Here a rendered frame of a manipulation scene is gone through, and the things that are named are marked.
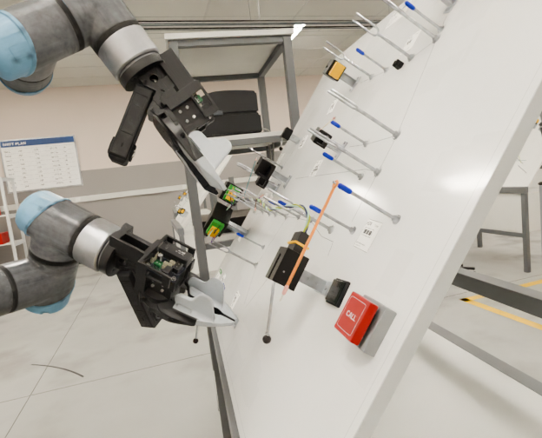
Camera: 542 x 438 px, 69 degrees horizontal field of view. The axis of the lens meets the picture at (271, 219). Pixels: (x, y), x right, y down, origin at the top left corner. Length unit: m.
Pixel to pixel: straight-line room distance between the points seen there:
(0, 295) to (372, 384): 0.51
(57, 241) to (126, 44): 0.30
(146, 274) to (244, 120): 1.20
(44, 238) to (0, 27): 0.28
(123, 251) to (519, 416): 0.75
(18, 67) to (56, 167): 7.76
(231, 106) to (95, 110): 6.79
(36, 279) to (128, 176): 7.54
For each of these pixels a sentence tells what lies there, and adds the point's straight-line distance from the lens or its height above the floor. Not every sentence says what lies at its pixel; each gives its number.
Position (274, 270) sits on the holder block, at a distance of 0.61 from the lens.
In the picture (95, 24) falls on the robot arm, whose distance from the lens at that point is 0.63.
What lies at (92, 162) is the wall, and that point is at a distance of 8.29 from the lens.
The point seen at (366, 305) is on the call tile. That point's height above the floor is 1.13.
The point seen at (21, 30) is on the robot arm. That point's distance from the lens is 0.60.
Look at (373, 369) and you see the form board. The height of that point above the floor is 1.07.
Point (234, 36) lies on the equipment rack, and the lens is 1.69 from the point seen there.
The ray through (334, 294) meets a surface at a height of 1.11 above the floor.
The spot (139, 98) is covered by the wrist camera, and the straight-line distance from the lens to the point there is 0.60.
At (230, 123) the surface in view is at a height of 1.51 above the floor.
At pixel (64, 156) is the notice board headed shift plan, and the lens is 8.34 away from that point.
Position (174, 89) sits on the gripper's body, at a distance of 0.61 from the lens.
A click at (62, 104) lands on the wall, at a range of 8.49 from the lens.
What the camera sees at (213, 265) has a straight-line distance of 3.98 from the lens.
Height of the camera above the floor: 1.29
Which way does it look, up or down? 7 degrees down
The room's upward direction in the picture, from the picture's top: 7 degrees counter-clockwise
